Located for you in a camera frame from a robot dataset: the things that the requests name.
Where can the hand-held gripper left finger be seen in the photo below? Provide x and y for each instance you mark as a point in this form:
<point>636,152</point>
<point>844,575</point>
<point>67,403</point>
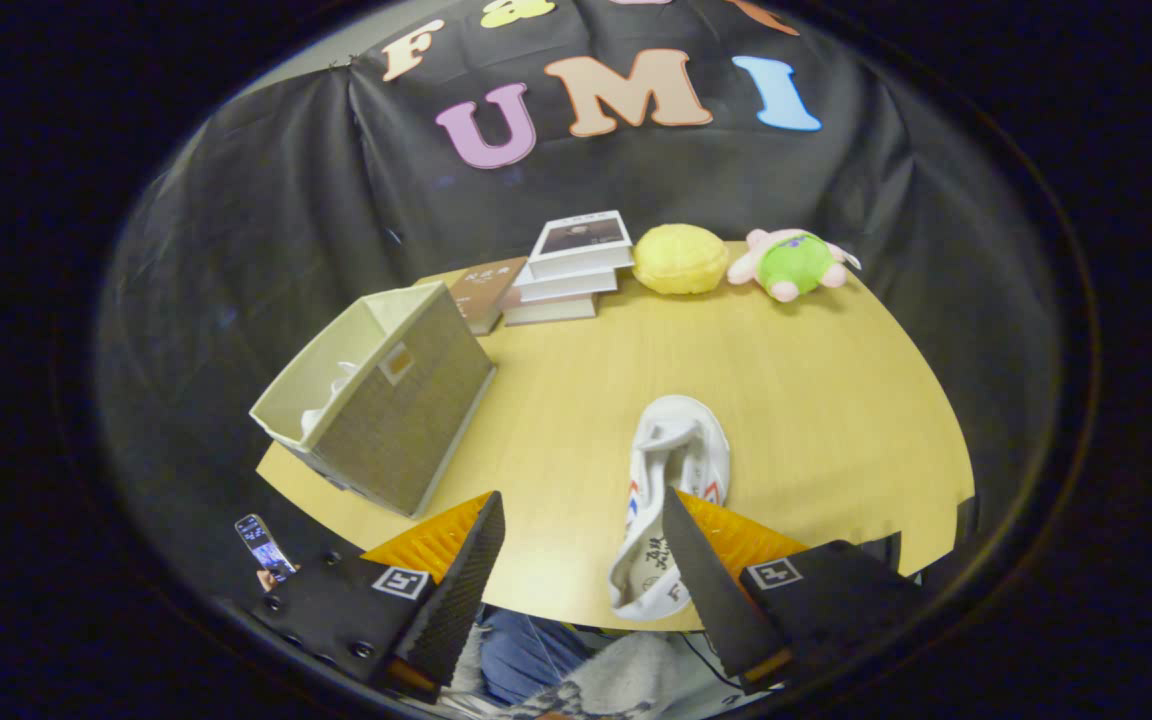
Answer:
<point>456,590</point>

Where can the person's blue jeans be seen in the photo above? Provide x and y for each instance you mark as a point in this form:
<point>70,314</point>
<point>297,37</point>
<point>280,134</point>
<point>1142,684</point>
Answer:
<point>526,650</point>

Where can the round yellow plush toy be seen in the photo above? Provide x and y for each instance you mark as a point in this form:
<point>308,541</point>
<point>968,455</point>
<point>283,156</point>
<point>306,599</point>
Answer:
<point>681,260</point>

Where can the brown cover book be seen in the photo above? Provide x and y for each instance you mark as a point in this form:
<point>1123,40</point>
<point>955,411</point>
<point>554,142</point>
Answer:
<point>486,290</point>

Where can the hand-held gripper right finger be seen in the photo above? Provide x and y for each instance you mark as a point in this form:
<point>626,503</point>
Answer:
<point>711,590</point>

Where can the white book with portrait cover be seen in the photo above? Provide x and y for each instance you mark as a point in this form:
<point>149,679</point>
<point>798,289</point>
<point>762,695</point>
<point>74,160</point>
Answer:
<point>581,240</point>

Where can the smartphone with lit screen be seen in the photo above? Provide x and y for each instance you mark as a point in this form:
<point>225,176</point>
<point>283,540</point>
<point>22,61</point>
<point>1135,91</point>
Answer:
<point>264,548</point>

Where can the brown spine book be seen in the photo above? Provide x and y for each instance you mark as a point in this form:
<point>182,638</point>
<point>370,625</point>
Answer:
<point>551,310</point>

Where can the person's grey fleece clothing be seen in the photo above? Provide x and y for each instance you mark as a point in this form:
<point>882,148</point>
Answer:
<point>626,680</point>

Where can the white canvas shoe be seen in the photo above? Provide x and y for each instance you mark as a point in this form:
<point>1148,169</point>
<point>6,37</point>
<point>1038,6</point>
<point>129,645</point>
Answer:
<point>681,440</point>
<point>321,415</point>

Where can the thick white book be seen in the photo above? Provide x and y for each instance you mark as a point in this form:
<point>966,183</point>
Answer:
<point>566,285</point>

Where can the grey fabric storage box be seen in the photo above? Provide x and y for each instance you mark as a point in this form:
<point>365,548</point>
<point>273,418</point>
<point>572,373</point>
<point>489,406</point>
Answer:
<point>406,420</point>

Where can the pink plush toy green shorts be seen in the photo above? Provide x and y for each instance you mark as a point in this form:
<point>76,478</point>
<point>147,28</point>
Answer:
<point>796,262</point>

